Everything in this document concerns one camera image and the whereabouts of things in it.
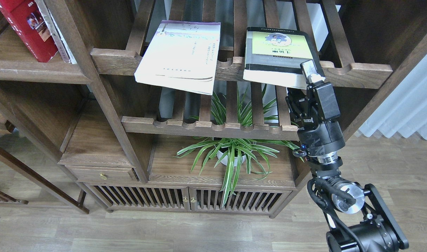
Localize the white paperback book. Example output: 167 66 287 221
134 20 221 95

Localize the white curtain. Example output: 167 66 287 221
359 55 427 140

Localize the worn upright book spine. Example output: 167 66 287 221
35 0 77 64

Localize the thick green black book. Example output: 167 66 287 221
243 27 324 89

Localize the red paperback book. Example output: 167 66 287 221
0 0 58 63

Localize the white plant pot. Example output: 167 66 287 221
217 147 247 167

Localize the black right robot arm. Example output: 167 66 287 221
286 59 409 252

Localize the green spider plant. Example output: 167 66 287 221
174 87 299 207

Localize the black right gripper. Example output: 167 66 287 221
286 59 345 157

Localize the dark wooden bookshelf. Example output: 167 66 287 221
0 0 427 218

